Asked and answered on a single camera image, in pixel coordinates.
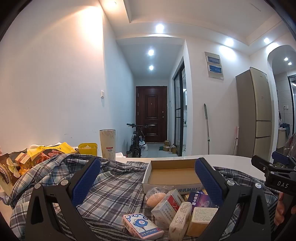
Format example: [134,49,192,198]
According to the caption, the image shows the red and white cigarette pack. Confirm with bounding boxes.
[151,189,184,229]

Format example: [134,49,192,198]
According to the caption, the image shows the black bicycle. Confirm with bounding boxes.
[126,123,151,158]

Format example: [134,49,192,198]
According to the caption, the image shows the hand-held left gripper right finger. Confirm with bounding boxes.
[194,158,272,241]

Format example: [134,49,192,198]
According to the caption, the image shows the person's right hand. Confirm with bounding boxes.
[274,192,287,227]

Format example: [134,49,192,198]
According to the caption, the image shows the black framed bathroom door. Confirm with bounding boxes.
[287,75,296,130]

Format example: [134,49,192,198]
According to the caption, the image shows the white washbasin cabinet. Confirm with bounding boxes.
[277,128,289,149]

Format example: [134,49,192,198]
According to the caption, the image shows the pile of cardboard boxes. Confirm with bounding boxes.
[159,140,177,154]

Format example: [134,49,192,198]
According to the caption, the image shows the black framed glass sliding door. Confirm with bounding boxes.
[173,62,188,157]

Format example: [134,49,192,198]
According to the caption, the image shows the wall electrical panel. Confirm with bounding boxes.
[205,51,224,80]

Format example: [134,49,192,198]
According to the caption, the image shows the shallow cardboard box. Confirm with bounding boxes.
[142,159,208,194]

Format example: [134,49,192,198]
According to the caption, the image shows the beige tumbler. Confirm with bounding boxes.
[99,129,116,160]

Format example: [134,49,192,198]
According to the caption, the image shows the yellow plastic container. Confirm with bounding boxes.
[78,143,98,156]

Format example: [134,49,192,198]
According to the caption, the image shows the pink round puff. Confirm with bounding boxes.
[145,188,168,208]

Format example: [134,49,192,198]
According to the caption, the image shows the purple cigarette pack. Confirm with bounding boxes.
[187,191,219,209]

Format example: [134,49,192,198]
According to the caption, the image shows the blue plaid shirt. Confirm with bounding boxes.
[10,153,280,241]

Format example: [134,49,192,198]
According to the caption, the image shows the beige soap box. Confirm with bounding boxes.
[186,207,219,237]

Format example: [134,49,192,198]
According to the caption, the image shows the white soap bar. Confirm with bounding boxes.
[168,202,192,241]

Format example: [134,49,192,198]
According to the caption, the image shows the brown plaid clothing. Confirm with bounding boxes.
[283,133,296,154]

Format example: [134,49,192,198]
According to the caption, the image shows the beige refrigerator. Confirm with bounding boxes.
[235,67,273,158]

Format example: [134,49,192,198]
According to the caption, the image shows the blue cloth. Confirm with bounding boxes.
[279,123,290,136]

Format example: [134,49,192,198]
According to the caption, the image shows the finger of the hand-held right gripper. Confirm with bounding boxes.
[251,155,290,179]
[272,151,296,168]

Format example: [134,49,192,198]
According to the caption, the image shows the small white and red box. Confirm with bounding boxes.
[15,153,31,168]

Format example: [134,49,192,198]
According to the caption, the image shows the pink and blue tissue pack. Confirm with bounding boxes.
[122,213,164,239]

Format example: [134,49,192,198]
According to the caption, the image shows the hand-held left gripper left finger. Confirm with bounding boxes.
[25,156,102,241]

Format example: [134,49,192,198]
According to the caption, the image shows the brown entrance door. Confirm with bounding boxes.
[136,86,167,143]

